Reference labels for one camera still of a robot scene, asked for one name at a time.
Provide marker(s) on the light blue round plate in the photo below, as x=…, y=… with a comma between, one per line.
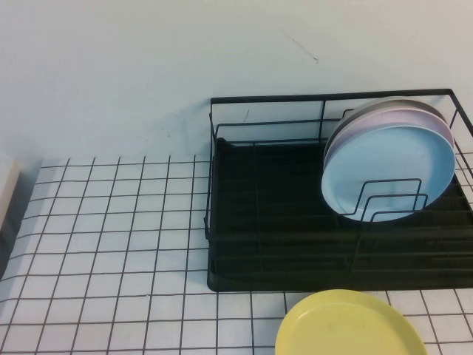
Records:
x=388, y=162

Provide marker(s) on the grey round plate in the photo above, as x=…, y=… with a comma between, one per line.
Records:
x=391, y=102

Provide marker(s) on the pink round plate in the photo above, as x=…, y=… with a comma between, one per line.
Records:
x=403, y=118

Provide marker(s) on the yellow round plate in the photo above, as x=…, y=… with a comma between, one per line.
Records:
x=351, y=325

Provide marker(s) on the black drip tray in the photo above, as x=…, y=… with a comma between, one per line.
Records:
x=288, y=185

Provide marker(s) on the white black-grid tablecloth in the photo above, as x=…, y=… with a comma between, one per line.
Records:
x=111, y=259

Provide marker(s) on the beige wooden board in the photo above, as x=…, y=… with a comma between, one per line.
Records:
x=8, y=192

